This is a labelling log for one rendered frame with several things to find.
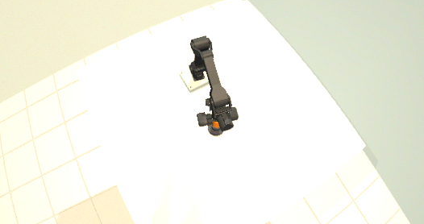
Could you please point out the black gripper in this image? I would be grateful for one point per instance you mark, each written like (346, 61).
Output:
(204, 119)

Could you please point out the grey stepped shaft on round pedestal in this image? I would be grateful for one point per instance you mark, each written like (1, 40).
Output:
(214, 131)

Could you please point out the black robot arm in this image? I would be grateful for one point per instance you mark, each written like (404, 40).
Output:
(203, 60)

